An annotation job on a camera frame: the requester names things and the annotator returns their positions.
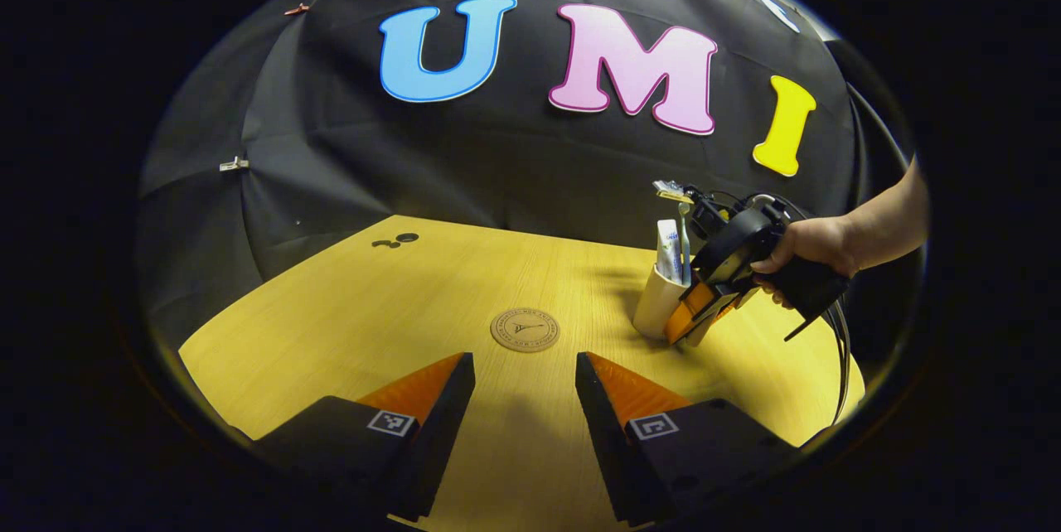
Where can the wooden desktop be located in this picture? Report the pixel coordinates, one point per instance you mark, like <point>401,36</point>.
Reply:
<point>373,308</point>

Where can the beige cup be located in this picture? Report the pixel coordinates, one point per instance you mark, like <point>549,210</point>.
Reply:
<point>655,304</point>

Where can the silver cloth clip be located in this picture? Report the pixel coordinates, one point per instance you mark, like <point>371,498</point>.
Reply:
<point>234,164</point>

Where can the black backdrop cloth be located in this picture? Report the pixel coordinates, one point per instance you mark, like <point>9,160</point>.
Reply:
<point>497,167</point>

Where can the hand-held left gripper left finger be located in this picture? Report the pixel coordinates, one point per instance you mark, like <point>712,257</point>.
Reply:
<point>435,441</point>

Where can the white toothpaste tube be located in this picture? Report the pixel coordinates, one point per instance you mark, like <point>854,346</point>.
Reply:
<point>668,250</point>

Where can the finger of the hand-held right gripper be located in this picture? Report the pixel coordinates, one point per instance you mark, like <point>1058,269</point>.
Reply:
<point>733,306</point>
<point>686,312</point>

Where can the round cork coaster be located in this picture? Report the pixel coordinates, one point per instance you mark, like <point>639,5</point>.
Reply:
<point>525,330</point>

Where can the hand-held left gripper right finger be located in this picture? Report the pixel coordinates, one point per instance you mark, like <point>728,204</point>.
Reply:
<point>605,441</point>

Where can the white toothbrush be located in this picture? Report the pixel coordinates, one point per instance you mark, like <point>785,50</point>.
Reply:
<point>685,242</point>

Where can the copper cloth clip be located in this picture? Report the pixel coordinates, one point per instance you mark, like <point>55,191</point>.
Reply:
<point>296,9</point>

